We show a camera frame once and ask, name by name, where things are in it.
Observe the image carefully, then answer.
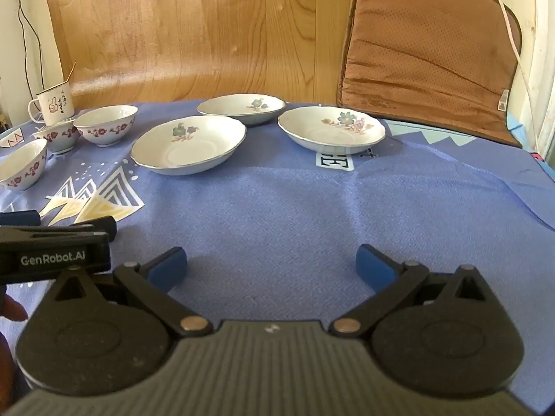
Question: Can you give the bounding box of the red floral bowl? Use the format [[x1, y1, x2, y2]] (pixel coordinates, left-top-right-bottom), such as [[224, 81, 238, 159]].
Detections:
[[74, 104, 138, 147], [0, 139, 47, 192], [33, 118, 80, 155]]

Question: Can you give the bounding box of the floral plate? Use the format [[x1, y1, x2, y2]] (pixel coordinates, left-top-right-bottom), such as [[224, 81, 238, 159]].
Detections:
[[197, 93, 286, 126], [277, 106, 386, 155], [131, 115, 247, 176]]

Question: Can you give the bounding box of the floral plate back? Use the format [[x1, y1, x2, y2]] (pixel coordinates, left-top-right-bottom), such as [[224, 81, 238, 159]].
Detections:
[[197, 93, 286, 126]]

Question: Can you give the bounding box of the person's left hand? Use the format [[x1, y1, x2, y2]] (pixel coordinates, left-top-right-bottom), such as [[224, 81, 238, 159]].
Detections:
[[0, 296, 28, 411]]

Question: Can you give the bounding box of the white enamel mug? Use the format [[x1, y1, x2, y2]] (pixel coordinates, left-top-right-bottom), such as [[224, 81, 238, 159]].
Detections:
[[27, 80, 75, 127]]

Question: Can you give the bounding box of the blue patterned tablecloth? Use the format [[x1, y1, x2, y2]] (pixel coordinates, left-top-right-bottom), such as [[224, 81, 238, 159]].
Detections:
[[1, 102, 554, 412]]

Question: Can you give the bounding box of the spoon in mug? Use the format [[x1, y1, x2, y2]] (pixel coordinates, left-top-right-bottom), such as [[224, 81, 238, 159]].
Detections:
[[65, 61, 76, 83]]

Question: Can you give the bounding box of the wooden laminate board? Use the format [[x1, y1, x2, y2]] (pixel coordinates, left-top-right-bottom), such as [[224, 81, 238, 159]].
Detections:
[[47, 0, 351, 109]]

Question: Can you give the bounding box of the brown seat cushion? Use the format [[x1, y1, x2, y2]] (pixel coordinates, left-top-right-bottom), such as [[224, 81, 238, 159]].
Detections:
[[337, 0, 521, 147]]

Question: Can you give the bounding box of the black thin wall cable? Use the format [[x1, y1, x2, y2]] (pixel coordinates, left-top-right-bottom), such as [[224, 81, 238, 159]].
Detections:
[[9, 0, 46, 96]]

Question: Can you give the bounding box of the white power cable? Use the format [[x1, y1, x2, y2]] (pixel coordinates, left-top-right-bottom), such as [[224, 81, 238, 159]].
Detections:
[[481, 0, 549, 157]]

